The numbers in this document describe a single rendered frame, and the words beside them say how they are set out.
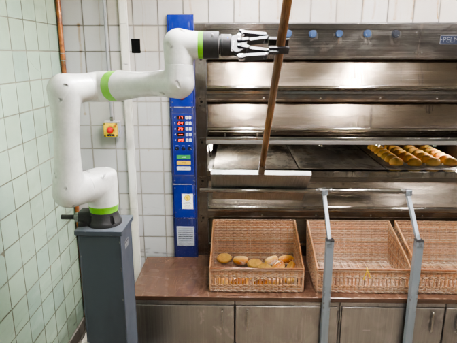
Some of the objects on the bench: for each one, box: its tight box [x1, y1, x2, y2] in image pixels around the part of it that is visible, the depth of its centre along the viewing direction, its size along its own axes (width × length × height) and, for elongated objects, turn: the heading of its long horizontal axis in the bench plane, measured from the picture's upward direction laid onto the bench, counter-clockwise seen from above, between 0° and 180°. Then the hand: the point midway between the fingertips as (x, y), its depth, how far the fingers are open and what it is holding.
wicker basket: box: [208, 219, 305, 293], centre depth 280 cm, size 49×56×28 cm
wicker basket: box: [306, 220, 411, 294], centre depth 279 cm, size 49×56×28 cm
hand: (278, 45), depth 155 cm, fingers closed on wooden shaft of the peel, 3 cm apart
